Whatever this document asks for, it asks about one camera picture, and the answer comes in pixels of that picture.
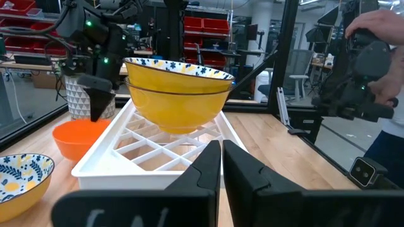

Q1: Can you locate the black table-level camera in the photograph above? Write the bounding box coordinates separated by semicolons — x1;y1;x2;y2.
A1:
348;156;388;190

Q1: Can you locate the wooden workbench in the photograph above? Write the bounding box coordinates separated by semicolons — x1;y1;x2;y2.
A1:
311;52;334;72
0;56;129;76

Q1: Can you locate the black studio softbox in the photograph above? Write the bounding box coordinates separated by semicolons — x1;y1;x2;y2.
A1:
304;5;340;44

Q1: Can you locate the silver metal bracket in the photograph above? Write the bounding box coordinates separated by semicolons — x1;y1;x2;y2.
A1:
276;86;290;127

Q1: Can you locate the orange plastic mini bowl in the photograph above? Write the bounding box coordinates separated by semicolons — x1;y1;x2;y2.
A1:
52;119;112;163

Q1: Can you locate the person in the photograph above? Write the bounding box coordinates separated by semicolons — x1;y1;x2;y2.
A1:
362;94;404;189

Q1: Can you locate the cardboard box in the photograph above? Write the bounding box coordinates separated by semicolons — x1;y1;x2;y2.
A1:
31;71;61;90

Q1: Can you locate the white lattice shelf rack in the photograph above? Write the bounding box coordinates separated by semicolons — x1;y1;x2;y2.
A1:
71;98;250;190

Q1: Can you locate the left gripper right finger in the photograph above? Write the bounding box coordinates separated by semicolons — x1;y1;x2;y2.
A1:
222;139;404;227

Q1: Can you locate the white office chair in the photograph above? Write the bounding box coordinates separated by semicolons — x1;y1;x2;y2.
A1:
282;49;316;102

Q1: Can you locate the black laptop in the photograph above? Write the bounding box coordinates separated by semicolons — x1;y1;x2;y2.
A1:
13;54;54;66

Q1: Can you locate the shelf rack with red bins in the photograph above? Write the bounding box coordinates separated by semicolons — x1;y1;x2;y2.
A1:
0;0;76;57
172;3;234;76

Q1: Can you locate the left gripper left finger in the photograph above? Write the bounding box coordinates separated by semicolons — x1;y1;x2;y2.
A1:
51;140;222;227

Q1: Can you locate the yellow blue floral bowl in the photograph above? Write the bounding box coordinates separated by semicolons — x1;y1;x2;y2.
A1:
0;153;56;224
124;77;234;136
122;57;236;95

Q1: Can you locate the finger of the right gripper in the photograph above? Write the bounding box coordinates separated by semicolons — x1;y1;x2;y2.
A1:
76;74;116;123

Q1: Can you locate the white bin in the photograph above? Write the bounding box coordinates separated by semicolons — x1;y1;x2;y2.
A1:
254;71;271;103

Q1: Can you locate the succulent in patterned pot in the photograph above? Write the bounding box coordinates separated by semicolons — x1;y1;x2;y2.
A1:
64;74;116;121

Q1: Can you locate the person's hand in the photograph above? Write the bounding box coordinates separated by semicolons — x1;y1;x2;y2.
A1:
345;8;404;45
367;45;404;107

